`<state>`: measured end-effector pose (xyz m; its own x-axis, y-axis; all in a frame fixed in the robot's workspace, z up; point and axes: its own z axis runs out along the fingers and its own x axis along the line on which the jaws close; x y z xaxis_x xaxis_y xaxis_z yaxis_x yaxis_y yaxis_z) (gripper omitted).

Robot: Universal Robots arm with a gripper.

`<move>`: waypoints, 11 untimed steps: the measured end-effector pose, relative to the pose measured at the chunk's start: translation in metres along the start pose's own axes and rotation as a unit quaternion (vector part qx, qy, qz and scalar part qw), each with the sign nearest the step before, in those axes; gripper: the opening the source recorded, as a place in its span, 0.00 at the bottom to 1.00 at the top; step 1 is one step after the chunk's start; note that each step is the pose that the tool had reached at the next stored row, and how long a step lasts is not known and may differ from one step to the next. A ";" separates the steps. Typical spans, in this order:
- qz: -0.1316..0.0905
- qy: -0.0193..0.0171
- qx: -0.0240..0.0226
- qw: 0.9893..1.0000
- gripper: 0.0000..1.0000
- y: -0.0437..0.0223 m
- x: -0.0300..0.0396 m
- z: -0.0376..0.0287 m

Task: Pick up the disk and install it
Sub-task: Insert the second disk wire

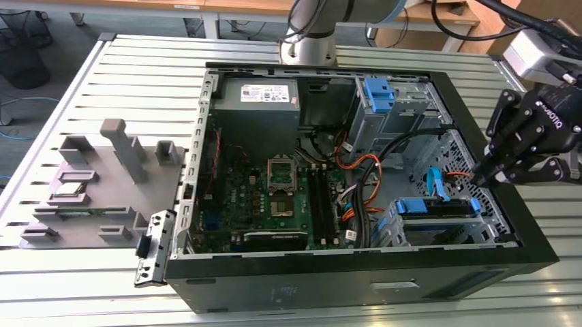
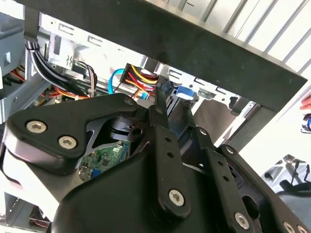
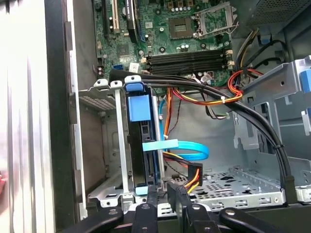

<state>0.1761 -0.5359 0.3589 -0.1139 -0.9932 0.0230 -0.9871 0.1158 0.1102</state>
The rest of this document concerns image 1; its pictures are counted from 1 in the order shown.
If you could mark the black graphics card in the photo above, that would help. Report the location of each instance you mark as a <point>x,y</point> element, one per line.
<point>273,238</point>

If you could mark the green RAM stick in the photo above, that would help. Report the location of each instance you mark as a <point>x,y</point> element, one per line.
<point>82,213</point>

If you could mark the black mesh bin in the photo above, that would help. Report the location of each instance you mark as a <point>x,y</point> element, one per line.
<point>27,68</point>

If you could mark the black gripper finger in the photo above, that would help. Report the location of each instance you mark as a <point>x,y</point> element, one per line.
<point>505,119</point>
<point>537,170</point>

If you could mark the black RAM slot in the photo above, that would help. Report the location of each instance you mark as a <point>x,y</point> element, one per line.
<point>325,204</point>
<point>311,204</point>
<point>330,204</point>
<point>317,204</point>

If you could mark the silver slot retainer bracket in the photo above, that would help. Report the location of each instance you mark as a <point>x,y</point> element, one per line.
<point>157,245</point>

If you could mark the blue plastic drive latch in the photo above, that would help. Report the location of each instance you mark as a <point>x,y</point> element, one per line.
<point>378,95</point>

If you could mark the grey power supply unit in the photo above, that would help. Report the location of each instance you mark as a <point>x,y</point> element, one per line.
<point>254,119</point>

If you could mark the silver drive cage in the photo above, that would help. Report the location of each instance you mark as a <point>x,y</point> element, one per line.
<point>400,116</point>

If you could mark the CPU chip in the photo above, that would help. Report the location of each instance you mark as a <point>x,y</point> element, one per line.
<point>69,191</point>

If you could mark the green motherboard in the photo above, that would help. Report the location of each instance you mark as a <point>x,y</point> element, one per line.
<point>246,190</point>

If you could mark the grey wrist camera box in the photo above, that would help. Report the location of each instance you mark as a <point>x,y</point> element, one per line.
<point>532,54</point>

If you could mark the white service tag label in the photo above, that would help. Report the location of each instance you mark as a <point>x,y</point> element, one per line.
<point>353,235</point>

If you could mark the CPU socket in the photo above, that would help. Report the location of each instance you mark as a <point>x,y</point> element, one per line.
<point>282,207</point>

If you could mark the wooden desk white frame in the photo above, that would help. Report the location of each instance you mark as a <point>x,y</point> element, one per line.
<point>437,15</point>

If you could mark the hard disk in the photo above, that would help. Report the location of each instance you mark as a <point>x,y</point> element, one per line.
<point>412,207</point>

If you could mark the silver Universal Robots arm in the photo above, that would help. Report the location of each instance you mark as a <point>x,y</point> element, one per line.
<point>309,41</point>

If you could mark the long wooden top desk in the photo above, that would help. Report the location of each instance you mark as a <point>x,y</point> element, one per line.
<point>159,3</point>

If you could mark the silver disk bay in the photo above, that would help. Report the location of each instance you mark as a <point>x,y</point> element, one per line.
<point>454,223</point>

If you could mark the black open PC case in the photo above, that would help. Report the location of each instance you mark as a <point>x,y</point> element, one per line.
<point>318,282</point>

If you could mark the grey parts rack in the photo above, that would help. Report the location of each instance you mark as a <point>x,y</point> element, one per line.
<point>118,204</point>

